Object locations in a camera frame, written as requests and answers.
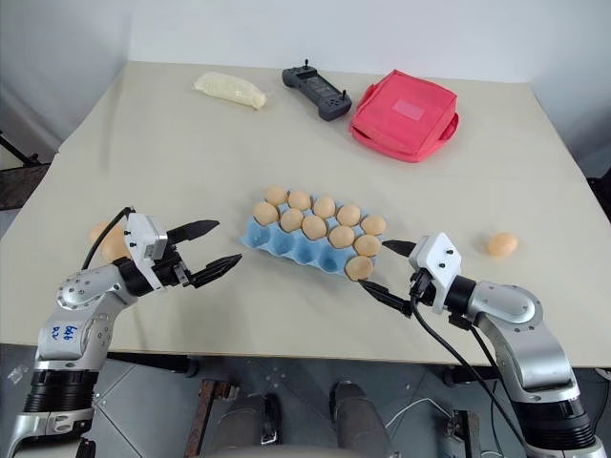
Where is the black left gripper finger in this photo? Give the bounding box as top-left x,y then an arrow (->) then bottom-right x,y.
166,219 -> 221,244
190,254 -> 243,288

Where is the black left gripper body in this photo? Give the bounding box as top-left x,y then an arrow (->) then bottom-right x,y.
153,240 -> 196,289

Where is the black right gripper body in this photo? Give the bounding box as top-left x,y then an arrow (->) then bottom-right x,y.
408,267 -> 433,306

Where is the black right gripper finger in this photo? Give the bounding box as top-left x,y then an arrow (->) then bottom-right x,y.
381,239 -> 418,257
359,280 -> 412,318

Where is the blue egg tray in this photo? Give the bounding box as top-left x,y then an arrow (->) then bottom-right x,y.
237,190 -> 383,281

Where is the red fabric bag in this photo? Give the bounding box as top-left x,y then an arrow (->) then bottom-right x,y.
348,69 -> 460,165

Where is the clear bag of white rice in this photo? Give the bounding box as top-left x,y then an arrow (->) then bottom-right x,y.
192,71 -> 268,112

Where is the rusty metal bar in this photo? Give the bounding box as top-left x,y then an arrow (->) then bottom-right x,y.
448,409 -> 481,458
183,379 -> 225,458

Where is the dark textured platform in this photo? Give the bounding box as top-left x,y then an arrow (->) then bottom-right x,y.
0,166 -> 44,211

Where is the black tripod leg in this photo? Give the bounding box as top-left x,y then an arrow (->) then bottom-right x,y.
0,128 -> 47,168

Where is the dark grey remote controller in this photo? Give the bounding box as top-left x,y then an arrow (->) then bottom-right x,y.
281,59 -> 353,123

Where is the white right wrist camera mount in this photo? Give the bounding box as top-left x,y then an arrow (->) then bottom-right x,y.
408,232 -> 464,315

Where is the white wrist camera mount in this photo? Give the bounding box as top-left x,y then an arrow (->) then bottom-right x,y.
124,213 -> 169,291
408,232 -> 464,315

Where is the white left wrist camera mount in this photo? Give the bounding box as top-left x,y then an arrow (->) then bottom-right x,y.
124,213 -> 169,291

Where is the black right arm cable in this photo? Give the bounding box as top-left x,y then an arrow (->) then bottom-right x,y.
448,312 -> 515,421
409,285 -> 531,445

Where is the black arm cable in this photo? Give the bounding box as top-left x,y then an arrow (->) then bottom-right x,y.
409,285 -> 531,445
448,312 -> 515,421
80,205 -> 137,271

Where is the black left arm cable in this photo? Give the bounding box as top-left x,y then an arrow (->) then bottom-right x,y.
80,205 -> 137,271

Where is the black table frame bar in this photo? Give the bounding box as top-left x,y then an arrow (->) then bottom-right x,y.
107,352 -> 200,378
443,366 -> 502,387

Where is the white floor cable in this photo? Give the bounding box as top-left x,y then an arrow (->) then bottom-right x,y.
386,398 -> 454,430

